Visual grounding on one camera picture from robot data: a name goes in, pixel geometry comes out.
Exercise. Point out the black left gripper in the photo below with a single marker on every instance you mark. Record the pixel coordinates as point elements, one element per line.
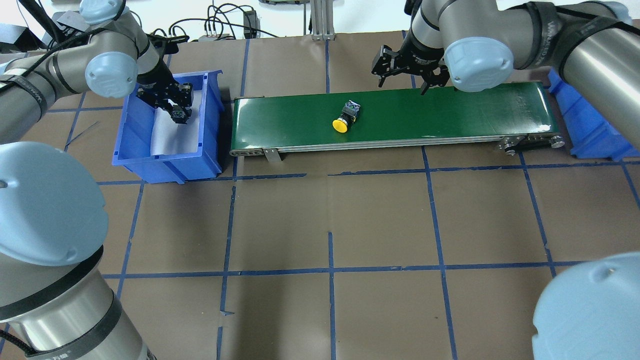
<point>155,80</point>

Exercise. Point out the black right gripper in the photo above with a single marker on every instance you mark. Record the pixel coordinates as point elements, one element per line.
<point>419,61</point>

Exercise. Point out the yellow push button switch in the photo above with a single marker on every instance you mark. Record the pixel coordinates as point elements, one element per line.
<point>348,116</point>

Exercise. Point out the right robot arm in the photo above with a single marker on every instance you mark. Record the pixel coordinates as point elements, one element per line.
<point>591,310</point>

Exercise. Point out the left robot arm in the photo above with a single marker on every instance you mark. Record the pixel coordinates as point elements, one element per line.
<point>53,218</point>

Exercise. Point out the white foam pad left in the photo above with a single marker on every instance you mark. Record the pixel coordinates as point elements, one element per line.
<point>169,138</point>

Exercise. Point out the blue plastic bin left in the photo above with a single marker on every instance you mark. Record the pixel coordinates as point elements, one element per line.
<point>132,144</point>

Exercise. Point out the blue plastic bin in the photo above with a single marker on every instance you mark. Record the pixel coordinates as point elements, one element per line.
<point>132,144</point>
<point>591,135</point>

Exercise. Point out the black power adapter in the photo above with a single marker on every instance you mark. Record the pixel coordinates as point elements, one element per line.
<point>250,24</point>

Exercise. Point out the green conveyor belt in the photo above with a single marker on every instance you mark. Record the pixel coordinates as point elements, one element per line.
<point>516,117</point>

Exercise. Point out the blue plastic bin right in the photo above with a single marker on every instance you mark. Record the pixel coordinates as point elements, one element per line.
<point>591,135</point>

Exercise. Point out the aluminium frame post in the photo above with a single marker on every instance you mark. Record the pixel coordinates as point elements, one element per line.
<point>322,20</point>

